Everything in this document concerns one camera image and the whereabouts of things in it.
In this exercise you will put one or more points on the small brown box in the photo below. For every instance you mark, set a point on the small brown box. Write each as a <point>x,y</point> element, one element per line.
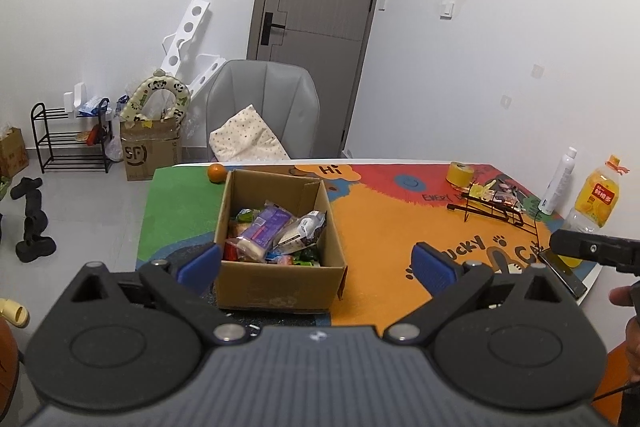
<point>11,152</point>

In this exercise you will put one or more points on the brown basketball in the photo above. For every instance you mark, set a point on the brown basketball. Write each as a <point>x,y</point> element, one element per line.
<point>7,367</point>

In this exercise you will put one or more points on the cream slipper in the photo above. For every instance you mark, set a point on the cream slipper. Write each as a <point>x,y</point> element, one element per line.
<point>12,311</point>

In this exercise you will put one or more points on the white perforated board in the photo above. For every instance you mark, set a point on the white perforated board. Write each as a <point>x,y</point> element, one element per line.
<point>205,74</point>
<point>182,37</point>

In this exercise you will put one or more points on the dotted cream cushion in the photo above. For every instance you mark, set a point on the dotted cream cushion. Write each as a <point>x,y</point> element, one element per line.
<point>245,137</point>

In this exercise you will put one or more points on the white wall switch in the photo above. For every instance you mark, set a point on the white wall switch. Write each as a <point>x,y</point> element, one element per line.
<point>447,7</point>

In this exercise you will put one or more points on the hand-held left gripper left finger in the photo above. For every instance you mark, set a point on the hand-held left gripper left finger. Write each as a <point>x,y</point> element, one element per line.
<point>200,262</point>

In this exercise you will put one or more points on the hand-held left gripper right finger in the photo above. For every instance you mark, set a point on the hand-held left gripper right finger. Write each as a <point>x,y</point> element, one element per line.
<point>435,267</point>

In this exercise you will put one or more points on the white wafer packet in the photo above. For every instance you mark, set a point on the white wafer packet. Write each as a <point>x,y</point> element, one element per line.
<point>305,229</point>

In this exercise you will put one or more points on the yellow plastic clips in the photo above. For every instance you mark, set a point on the yellow plastic clips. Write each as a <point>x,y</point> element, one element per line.
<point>480,192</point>

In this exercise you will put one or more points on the clear plastic bags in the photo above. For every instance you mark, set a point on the clear plastic bags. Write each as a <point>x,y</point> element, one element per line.
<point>505,194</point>

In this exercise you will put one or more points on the black smartphone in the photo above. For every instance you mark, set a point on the black smartphone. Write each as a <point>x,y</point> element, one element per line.
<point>562,272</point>

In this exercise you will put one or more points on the taped cardboard box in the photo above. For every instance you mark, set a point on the taped cardboard box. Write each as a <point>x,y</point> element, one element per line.
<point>150,152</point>

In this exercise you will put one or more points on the orange juice bottle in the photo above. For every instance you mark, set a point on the orange juice bottle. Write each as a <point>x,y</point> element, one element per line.
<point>595,199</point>

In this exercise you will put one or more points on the blue plastic bag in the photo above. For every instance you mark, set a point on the blue plastic bag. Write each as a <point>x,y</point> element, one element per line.
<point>92,106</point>

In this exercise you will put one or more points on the bright green candy packet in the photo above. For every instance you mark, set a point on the bright green candy packet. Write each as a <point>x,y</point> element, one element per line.
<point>245,213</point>

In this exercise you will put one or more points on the black shoe rack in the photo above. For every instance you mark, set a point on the black shoe rack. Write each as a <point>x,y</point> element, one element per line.
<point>70,139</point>

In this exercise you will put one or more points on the yellow tape roll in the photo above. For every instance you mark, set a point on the yellow tape roll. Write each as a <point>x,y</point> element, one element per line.
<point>459,174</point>

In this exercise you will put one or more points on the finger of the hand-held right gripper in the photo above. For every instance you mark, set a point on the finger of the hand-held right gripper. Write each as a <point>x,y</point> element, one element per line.
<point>595,249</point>

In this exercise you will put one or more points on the person's right hand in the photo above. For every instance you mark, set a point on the person's right hand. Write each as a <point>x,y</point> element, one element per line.
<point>622,297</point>

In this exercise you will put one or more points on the dark green snack packet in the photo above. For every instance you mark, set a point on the dark green snack packet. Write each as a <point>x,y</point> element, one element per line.
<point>302,255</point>

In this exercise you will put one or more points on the white spray bottle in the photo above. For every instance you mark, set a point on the white spray bottle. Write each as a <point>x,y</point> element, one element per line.
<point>557,182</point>

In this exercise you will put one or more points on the orange cloth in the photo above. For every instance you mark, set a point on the orange cloth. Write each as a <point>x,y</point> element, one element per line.
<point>612,387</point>

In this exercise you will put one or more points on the white plastic holder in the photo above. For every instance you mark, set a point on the white plastic holder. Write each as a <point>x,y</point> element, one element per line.
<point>75,99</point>

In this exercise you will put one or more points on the grey door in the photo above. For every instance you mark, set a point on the grey door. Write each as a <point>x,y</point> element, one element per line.
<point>320,7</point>

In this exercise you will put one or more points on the clear plastic bag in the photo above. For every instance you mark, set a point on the clear plastic bag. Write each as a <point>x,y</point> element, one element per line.
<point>112,147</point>

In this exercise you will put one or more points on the printed cat table mat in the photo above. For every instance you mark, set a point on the printed cat table mat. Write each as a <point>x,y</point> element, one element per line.
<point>390,227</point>

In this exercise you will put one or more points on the black lumpy object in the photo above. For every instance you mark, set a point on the black lumpy object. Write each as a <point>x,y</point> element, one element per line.
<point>32,217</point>

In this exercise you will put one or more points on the orange fruit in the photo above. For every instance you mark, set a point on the orange fruit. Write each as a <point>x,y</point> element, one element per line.
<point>216,173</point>

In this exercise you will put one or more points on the purple label bread packet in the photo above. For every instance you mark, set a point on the purple label bread packet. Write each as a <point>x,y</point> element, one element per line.
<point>265,227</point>

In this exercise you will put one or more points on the grey chair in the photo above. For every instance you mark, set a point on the grey chair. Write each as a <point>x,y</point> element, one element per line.
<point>265,97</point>

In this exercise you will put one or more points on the red orange shoes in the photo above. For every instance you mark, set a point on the red orange shoes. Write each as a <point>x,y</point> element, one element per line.
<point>90,136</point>

